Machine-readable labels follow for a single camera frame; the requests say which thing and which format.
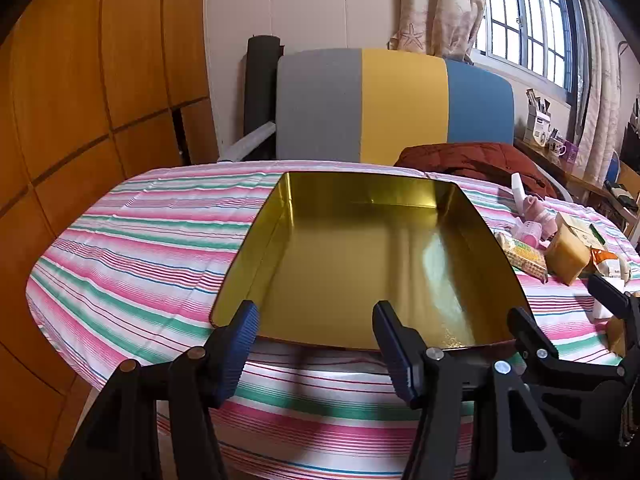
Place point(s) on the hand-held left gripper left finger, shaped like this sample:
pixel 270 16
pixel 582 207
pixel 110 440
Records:
pixel 242 345

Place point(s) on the beige printed box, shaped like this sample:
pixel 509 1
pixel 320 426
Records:
pixel 580 227
pixel 565 257

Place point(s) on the gold metal tin container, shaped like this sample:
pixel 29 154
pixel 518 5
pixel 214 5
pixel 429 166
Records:
pixel 350 260

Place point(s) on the plain cream curtain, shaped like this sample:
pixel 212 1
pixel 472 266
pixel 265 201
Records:
pixel 600 85

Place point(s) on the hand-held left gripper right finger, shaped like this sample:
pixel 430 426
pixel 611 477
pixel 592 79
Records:
pixel 395 345

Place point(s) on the dark red padded jacket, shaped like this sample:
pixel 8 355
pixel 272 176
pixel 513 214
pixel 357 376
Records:
pixel 470 160

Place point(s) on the grey yellow blue chair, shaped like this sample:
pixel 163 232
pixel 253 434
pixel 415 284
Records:
pixel 320 105

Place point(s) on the white patterned mug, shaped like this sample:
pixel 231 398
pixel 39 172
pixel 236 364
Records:
pixel 556 146

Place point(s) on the pink hair roller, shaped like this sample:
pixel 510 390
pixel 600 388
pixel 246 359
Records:
pixel 539 210
pixel 525 234

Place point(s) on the barred window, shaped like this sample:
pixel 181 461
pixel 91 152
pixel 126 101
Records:
pixel 530 20

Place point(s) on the yellow cracker packet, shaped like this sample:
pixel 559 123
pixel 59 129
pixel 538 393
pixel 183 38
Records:
pixel 525 257

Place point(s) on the white carton with items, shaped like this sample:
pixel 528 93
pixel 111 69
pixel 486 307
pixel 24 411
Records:
pixel 537 120

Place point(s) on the dark cloth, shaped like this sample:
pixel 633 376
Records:
pixel 622 196

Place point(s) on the starfish patterned curtain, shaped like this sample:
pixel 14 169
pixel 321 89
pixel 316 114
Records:
pixel 450 5

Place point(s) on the wooden desk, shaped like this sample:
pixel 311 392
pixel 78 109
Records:
pixel 575 172

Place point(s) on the purple mug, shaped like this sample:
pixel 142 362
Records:
pixel 572 152

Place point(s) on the wooden chair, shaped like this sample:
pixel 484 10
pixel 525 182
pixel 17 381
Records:
pixel 630 180

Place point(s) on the black rolled mat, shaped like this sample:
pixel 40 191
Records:
pixel 260 85

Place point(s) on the wooden wardrobe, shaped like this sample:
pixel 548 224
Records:
pixel 75 85

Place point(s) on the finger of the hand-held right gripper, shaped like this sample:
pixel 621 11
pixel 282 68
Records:
pixel 607 290
pixel 530 335

